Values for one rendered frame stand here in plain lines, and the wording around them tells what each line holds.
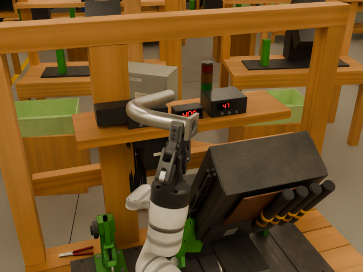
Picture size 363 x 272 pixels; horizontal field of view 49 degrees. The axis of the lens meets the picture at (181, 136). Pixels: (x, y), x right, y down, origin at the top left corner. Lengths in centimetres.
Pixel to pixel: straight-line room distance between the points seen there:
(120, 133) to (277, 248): 94
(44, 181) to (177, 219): 116
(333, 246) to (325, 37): 98
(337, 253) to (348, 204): 190
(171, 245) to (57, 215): 296
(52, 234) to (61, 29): 230
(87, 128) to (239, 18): 74
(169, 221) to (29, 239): 124
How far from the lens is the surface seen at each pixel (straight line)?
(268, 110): 175
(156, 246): 78
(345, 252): 211
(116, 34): 152
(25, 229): 188
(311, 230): 218
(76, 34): 151
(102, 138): 153
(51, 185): 186
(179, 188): 74
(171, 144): 70
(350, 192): 413
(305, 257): 199
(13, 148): 166
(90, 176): 185
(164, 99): 90
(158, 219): 75
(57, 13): 836
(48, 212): 376
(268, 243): 202
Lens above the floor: 225
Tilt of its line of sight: 28 degrees down
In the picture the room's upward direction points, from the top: straight up
